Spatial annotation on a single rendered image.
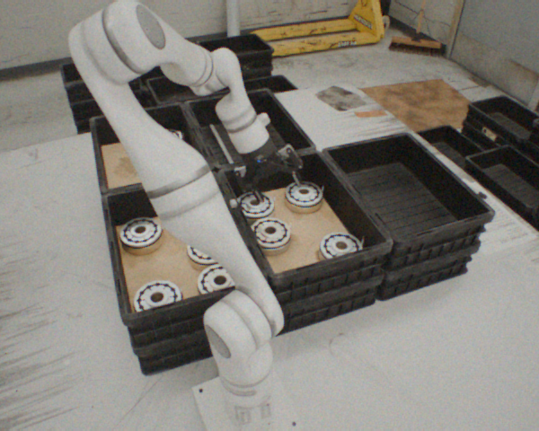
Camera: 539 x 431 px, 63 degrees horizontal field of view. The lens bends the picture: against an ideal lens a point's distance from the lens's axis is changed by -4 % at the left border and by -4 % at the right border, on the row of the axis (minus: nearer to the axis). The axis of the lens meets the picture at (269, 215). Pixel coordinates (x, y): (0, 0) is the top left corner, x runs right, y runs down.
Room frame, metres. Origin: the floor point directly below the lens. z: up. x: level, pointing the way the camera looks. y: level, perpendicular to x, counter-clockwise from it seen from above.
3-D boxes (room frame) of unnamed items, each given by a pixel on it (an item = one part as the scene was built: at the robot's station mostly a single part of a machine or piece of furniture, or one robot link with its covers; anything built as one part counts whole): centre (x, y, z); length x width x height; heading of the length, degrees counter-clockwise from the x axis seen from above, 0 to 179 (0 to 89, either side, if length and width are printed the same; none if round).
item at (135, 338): (0.72, 0.21, 0.87); 0.40 x 0.30 x 0.11; 22
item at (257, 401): (0.39, 0.03, 0.87); 0.09 x 0.09 x 0.17; 20
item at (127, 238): (0.80, 0.32, 0.86); 0.10 x 0.10 x 0.01
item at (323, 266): (0.83, -0.07, 0.92); 0.40 x 0.30 x 0.02; 22
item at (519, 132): (2.14, -1.30, 0.31); 0.40 x 0.30 x 0.34; 26
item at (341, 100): (1.83, -0.30, 0.71); 0.22 x 0.19 x 0.01; 26
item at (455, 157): (1.97, -0.94, 0.26); 0.40 x 0.30 x 0.23; 26
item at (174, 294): (0.59, 0.24, 0.86); 0.10 x 0.10 x 0.01
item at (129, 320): (0.72, 0.21, 0.92); 0.40 x 0.30 x 0.02; 22
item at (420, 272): (0.95, -0.35, 0.76); 0.40 x 0.30 x 0.12; 22
